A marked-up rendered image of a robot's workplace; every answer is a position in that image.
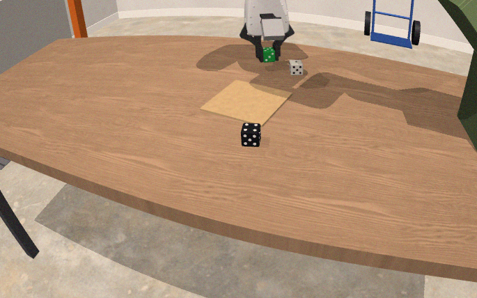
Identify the tan flat square mat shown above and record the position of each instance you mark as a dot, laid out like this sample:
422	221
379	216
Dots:
247	102

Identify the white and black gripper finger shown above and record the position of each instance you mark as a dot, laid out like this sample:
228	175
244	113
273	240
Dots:
256	40
276	45

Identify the green die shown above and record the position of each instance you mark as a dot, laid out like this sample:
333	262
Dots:
268	54

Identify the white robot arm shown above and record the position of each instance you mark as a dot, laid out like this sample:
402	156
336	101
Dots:
272	27

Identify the black die with white pips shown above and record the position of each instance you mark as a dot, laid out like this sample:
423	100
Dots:
250	134

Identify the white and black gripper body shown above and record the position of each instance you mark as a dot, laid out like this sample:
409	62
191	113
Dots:
253	9

